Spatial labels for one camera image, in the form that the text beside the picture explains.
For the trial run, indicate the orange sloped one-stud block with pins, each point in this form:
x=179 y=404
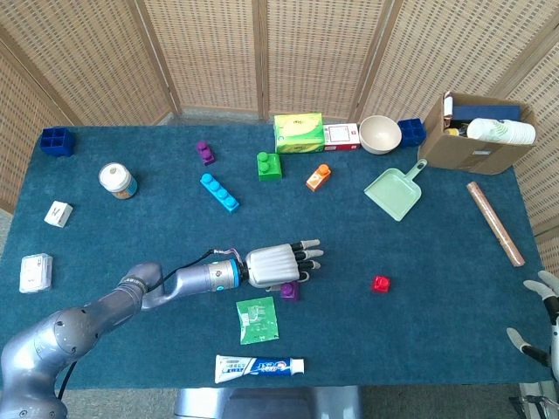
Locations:
x=318 y=179

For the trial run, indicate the small white cube box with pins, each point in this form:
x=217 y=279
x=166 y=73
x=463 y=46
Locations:
x=58 y=214

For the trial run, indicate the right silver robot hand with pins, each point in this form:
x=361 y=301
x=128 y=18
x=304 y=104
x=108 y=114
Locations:
x=554 y=323

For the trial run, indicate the cardboard box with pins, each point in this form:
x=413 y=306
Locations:
x=458 y=153

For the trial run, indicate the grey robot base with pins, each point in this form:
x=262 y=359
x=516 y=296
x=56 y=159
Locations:
x=271 y=403

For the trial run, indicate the dark blue flat box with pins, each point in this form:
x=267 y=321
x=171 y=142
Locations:
x=485 y=111

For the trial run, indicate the dark blue lego block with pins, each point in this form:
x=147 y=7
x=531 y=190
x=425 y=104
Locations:
x=412 y=133

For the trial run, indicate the clear jar white lid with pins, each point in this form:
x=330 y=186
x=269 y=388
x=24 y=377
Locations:
x=117 y=180

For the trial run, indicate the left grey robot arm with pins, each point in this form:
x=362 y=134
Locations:
x=74 y=331

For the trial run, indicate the red small block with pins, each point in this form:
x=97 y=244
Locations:
x=381 y=284

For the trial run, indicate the light blue four-stud block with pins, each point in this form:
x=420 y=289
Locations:
x=219 y=193

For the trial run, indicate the purple sloped one-stud block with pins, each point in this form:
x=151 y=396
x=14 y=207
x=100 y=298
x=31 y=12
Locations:
x=290 y=292

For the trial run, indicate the wicker folding screen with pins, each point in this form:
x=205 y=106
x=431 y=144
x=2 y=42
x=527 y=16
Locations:
x=209 y=52

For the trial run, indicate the blue carpet table cover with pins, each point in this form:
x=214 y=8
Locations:
x=393 y=314

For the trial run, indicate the brown cork roll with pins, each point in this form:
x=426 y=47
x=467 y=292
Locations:
x=495 y=224

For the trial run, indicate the red and white box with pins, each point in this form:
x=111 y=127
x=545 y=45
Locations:
x=341 y=137

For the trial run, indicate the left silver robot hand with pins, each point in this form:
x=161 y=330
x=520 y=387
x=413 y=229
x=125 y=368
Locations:
x=273 y=266

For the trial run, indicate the white flat pack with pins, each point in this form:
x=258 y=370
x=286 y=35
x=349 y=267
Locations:
x=36 y=273

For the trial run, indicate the beige bowl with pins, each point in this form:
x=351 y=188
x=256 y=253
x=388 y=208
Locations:
x=380 y=135

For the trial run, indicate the green tissue pack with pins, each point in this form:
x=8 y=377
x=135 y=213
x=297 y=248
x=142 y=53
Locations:
x=299 y=133

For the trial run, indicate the stack of paper cups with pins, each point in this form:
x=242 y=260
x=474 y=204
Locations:
x=502 y=131

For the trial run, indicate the green sachet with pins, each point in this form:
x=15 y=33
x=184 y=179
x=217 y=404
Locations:
x=257 y=320

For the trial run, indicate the green two-stud block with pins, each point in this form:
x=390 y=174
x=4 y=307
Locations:
x=269 y=168

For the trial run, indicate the blue white toothpaste tube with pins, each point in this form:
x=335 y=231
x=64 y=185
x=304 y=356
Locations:
x=257 y=367

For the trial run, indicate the small purple two-stud block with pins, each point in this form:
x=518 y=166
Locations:
x=205 y=153

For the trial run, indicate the light green dustpan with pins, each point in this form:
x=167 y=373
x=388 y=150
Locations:
x=393 y=194

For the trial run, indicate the blue compartment box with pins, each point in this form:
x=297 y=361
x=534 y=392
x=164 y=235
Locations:
x=57 y=142

